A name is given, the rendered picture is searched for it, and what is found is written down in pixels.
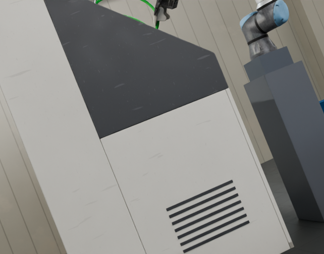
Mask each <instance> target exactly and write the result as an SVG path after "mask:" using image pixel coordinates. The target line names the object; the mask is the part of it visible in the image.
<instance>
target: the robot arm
mask: <svg viewBox="0 0 324 254"><path fill-rule="evenodd" d="M178 1H179V0H156V5H155V9H154V17H153V22H154V26H156V24H157V21H166V20H168V19H169V18H170V15H169V14H168V13H167V9H175V8H177V5H178ZM255 1H256V3H257V8H256V9H257V11H255V12H252V13H250V14H248V15H247V16H245V17H244V18H243V19H242V20H241V21H240V27H241V30H242V32H243V34H244V37H245V39H246V42H247V44H248V46H249V56H250V60H251V61H252V60H253V59H255V58H257V57H259V56H261V55H264V54H266V53H269V52H272V51H274V50H277V47H276V46H275V44H274V43H273V42H272V41H271V40H270V38H269V36H268V34H267V33H268V32H269V31H271V30H273V29H275V28H277V27H280V26H282V25H283V24H284V23H286V22H287V20H288V18H289V10H288V7H287V5H286V3H285V2H284V1H283V0H255Z"/></svg>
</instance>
